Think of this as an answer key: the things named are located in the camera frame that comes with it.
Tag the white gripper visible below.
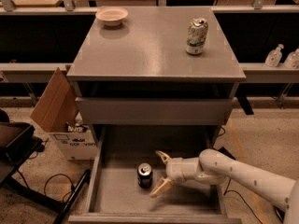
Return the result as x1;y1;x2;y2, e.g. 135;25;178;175
149;150;224;198

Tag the blue pepsi can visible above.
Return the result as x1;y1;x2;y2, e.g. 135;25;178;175
136;163;152;189

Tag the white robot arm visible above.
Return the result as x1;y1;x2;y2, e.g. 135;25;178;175
149;148;299;224

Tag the open grey middle drawer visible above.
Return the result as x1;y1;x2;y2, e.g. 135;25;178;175
69;125;242;224

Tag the closed grey top drawer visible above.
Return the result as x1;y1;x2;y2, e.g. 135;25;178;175
76;98;232;125

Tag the grey drawer cabinet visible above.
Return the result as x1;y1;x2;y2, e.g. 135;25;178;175
67;7;246;144

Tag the green white soda can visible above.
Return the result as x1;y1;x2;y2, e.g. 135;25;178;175
186;18;208;55

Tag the black power adapter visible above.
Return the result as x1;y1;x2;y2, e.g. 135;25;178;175
221;147;235;160

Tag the open cardboard box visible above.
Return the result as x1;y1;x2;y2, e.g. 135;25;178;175
31;68;97;161

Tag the black chair base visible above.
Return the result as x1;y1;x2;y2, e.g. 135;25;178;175
0;107;93;224

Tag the clear sanitizer bottle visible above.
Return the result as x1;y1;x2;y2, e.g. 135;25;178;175
284;49;299;69
265;44;284;67

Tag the white ceramic bowl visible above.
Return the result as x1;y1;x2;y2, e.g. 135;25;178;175
95;7;128;27

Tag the black floor cable right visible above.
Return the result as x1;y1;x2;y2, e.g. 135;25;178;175
222;177;264;224

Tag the black floor cable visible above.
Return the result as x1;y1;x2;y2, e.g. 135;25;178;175
42;173;76;203
222;177;264;224

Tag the black floor cable left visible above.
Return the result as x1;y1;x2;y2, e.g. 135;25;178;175
42;173;76;203

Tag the grey metal rail shelf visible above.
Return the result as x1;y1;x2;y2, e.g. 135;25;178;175
0;63;71;83

